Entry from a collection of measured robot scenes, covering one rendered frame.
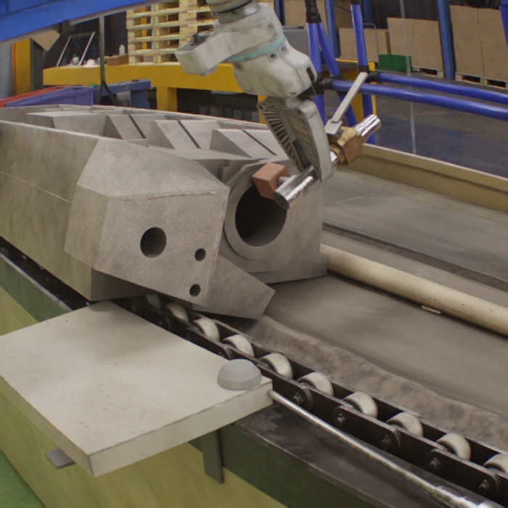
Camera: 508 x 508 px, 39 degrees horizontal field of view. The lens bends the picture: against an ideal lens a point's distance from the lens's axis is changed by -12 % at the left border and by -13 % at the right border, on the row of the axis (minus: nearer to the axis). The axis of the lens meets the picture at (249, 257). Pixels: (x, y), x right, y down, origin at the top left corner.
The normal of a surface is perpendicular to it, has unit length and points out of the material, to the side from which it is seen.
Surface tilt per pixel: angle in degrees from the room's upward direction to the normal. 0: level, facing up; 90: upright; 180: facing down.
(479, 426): 42
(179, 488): 90
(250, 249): 90
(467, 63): 90
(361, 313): 0
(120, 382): 0
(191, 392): 0
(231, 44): 98
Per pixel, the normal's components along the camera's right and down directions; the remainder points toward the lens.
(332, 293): -0.06, -0.94
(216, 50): 0.51, 0.30
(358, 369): -0.67, -0.43
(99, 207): -0.77, -0.08
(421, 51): -0.80, 0.24
